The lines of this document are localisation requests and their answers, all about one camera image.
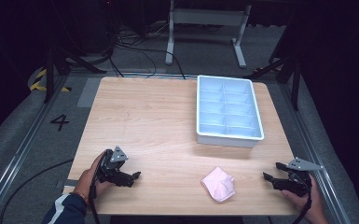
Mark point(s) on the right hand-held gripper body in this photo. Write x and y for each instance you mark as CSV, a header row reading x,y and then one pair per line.
x,y
295,182

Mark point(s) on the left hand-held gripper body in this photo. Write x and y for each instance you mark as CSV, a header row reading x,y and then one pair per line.
x,y
113,169

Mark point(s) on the person's right hand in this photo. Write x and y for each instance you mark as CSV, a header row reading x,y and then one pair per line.
x,y
307,202

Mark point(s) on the person's left hand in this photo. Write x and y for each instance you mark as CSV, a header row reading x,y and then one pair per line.
x,y
88,179

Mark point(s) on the folded pink cloth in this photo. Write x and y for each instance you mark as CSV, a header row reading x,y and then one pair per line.
x,y
219,184

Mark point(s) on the white divided organizer box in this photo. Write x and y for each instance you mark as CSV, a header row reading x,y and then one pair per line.
x,y
228,109

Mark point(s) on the grey floor tape patch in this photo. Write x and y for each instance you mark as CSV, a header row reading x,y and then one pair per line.
x,y
88,92

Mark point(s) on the black metal stand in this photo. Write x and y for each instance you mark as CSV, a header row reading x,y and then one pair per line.
x,y
51,68
295,77

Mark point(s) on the yellow black hazard tape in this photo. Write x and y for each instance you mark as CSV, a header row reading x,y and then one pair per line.
x,y
38,84

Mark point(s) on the metal floor rail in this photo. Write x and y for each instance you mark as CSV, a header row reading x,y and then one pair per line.
x,y
21,149
320,161

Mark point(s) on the white metal desk frame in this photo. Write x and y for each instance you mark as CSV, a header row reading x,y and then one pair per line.
x,y
208,17

